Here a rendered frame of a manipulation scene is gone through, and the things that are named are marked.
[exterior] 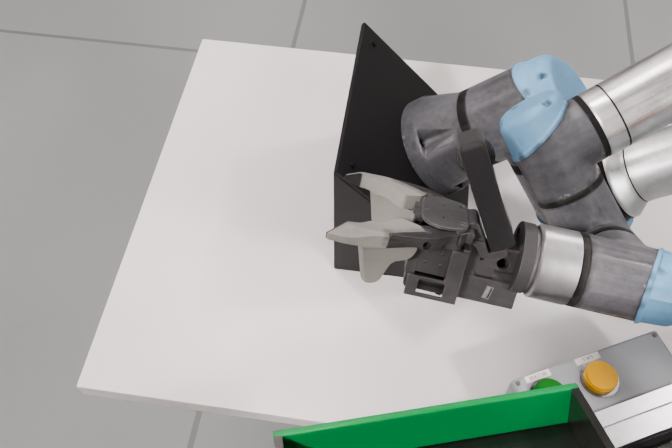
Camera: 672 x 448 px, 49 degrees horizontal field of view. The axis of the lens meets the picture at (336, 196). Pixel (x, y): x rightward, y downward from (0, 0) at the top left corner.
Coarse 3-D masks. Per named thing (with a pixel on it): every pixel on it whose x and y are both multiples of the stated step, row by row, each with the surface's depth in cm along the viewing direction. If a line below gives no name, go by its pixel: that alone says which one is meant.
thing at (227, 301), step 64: (256, 64) 137; (320, 64) 137; (448, 64) 137; (192, 128) 127; (256, 128) 127; (320, 128) 127; (192, 192) 119; (256, 192) 119; (320, 192) 119; (512, 192) 119; (128, 256) 112; (192, 256) 112; (256, 256) 112; (320, 256) 112; (128, 320) 106; (192, 320) 106; (256, 320) 106; (320, 320) 106; (384, 320) 106; (448, 320) 106; (512, 320) 106; (576, 320) 106; (128, 384) 101; (192, 384) 101; (256, 384) 101; (320, 384) 101; (384, 384) 101; (448, 384) 101
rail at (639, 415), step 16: (640, 400) 89; (656, 400) 89; (608, 416) 88; (624, 416) 88; (640, 416) 89; (656, 416) 88; (608, 432) 87; (624, 432) 87; (640, 432) 87; (656, 432) 87
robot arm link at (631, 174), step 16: (640, 144) 94; (656, 144) 92; (608, 160) 94; (624, 160) 94; (640, 160) 93; (656, 160) 91; (608, 176) 94; (624, 176) 94; (640, 176) 93; (656, 176) 92; (528, 192) 102; (624, 192) 94; (640, 192) 94; (656, 192) 93; (624, 208) 95; (640, 208) 96
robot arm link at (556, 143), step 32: (640, 64) 76; (544, 96) 78; (576, 96) 78; (608, 96) 76; (640, 96) 75; (512, 128) 77; (544, 128) 76; (576, 128) 76; (608, 128) 75; (640, 128) 76; (544, 160) 77; (576, 160) 76; (544, 192) 78; (576, 192) 77
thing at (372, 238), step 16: (352, 224) 67; (368, 224) 67; (384, 224) 68; (400, 224) 69; (416, 224) 69; (336, 240) 66; (352, 240) 66; (368, 240) 66; (384, 240) 66; (368, 256) 68; (384, 256) 69; (400, 256) 69; (368, 272) 69
